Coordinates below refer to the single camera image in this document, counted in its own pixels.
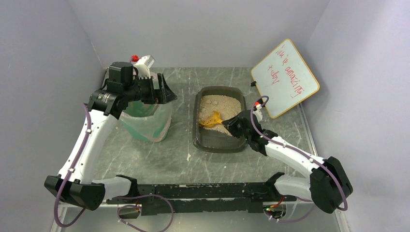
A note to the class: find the small whiteboard wooden frame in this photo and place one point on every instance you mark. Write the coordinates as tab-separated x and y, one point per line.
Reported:
285	78

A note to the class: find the dark grey litter tray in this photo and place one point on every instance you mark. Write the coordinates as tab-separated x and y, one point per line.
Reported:
211	140

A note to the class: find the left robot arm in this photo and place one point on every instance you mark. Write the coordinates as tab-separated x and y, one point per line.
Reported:
126	82

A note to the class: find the aluminium frame rail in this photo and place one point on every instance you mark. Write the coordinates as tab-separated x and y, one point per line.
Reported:
62	211

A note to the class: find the yellow litter scoop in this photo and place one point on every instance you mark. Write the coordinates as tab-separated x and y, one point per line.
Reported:
212	121

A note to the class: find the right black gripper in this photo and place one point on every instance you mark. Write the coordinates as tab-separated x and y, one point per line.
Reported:
241	124

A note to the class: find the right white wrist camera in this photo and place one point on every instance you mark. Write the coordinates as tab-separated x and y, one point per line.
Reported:
257	110

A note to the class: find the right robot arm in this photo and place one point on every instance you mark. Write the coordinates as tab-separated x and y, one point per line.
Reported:
324	180

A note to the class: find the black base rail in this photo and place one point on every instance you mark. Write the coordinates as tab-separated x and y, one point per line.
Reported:
251	197

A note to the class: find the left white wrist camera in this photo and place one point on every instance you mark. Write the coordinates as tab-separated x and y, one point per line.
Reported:
144	64

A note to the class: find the green trash bin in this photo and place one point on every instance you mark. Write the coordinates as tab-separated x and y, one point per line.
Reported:
144	125

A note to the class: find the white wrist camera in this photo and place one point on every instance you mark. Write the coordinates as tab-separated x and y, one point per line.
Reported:
144	64
257	110

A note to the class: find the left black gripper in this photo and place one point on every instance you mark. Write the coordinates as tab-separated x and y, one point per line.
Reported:
157	93

